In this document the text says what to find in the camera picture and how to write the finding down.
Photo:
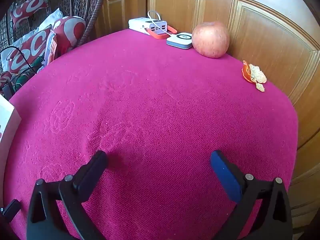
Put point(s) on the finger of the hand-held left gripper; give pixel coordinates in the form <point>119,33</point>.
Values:
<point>10,210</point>

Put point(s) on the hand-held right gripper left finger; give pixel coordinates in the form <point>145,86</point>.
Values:
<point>91,172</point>

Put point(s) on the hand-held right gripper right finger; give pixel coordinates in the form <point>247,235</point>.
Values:
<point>225,172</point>

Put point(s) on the white box tray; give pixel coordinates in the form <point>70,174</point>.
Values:
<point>7,115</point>

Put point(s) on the pink tablecloth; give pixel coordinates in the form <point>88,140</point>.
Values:
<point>162,105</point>

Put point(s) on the orange peel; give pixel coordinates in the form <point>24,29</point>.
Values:
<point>257,75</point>

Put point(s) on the red patterned seat cushion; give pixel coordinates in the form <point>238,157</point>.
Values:
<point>5,78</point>

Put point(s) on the plaid cushion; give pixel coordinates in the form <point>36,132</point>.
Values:
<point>51,47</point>

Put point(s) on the red apple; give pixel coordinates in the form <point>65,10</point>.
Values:
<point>210,40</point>

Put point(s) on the flat red patterned cushion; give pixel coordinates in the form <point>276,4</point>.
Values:
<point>25,50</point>

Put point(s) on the round red patterned cushion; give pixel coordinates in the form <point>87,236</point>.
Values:
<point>70,30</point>

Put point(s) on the white power bank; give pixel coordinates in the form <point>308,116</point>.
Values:
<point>140,24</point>

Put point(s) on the wicker hanging egg chair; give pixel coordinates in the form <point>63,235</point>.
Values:
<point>92,12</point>

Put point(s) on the small red patterned pillow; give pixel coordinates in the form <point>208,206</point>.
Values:
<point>27,7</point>

